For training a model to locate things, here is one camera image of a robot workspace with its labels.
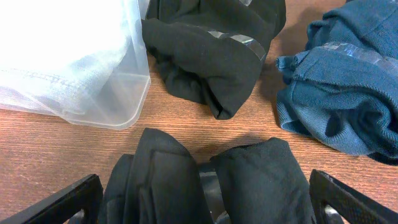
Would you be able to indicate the teal blue shirt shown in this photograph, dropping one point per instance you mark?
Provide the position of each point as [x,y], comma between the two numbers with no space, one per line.
[342,89]

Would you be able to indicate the dark green-black folded garment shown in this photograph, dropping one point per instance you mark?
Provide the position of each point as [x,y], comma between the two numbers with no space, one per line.
[162,183]

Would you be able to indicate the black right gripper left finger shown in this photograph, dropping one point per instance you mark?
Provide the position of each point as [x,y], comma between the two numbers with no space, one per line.
[78,203]

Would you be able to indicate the clear plastic storage bin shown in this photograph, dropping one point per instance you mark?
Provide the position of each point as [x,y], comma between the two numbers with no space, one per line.
[31,30]

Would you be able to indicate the black garment with tape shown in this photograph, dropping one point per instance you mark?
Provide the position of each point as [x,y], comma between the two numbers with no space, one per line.
[212,51]

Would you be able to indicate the light blue folded jeans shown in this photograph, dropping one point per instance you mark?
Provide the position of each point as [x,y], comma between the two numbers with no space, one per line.
[64,87]

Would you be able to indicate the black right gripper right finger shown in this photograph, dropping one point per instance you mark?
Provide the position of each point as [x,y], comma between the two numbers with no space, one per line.
[336,202]

